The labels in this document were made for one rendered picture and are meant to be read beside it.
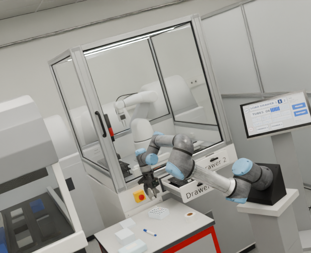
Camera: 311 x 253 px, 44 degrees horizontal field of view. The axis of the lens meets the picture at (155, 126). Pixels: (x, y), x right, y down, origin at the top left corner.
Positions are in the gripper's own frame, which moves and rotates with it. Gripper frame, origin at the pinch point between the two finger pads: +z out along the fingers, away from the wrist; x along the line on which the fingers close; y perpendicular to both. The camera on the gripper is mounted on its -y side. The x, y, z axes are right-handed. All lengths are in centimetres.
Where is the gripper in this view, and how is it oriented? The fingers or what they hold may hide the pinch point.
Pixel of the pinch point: (152, 197)
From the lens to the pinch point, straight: 267.1
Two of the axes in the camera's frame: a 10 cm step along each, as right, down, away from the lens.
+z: 2.8, 9.4, 1.9
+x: 6.9, -3.4, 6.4
